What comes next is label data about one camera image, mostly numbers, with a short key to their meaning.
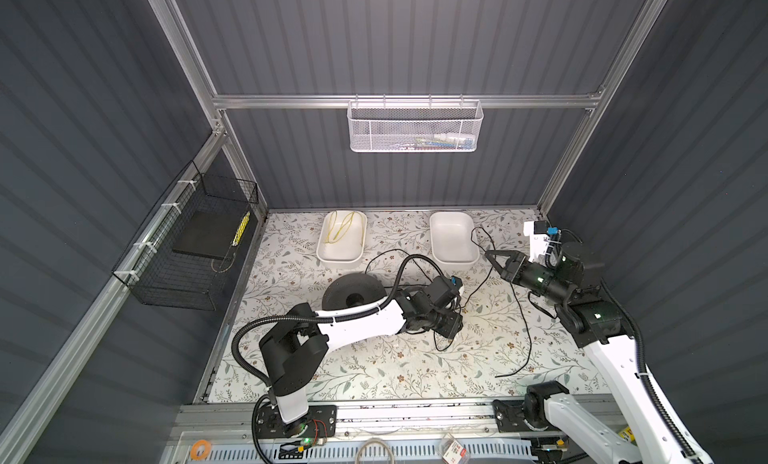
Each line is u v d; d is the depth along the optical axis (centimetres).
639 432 39
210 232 75
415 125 124
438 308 64
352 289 91
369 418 75
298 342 51
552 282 56
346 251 105
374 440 71
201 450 71
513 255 62
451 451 68
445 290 63
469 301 96
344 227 119
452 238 113
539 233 61
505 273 60
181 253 72
